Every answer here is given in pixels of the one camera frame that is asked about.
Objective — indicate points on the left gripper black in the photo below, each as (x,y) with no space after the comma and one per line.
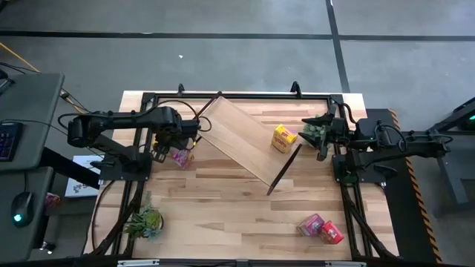
(183,133)

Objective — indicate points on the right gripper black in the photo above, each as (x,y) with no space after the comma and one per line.
(341,131)

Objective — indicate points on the grey desk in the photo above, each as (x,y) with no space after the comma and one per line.
(29,100)
(11,241)

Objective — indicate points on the red cereal box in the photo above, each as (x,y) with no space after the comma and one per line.
(331,233)

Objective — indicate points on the green succulent plant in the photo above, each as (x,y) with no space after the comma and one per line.
(146,222)

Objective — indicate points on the grey metal stand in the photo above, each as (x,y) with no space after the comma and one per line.
(449,178)

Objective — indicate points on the black metal rig frame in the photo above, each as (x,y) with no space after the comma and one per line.
(259,96)

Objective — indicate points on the green plant in woven pot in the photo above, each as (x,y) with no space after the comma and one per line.
(311,130)

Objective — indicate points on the black backlit keyboard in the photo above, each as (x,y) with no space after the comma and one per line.
(9,141)

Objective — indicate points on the white printed cardboard box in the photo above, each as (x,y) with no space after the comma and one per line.
(79,178)

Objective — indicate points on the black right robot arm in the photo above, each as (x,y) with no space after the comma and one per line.
(408,148)

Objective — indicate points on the black computer mouse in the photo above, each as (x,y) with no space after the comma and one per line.
(22,207)

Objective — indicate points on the yellow cereal box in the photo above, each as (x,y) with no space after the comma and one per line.
(284,140)

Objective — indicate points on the small pink object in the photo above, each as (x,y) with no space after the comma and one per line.
(52,200)

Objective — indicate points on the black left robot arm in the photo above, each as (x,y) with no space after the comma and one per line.
(122,120)

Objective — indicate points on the black mat with hazard stripe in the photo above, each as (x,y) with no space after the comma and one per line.
(401,207)

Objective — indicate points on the purple Raisin Bran cereal box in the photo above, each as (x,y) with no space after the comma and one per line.
(311,225)
(182,158)

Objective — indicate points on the wooden shelf with black frame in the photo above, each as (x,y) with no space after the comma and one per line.
(241,137)

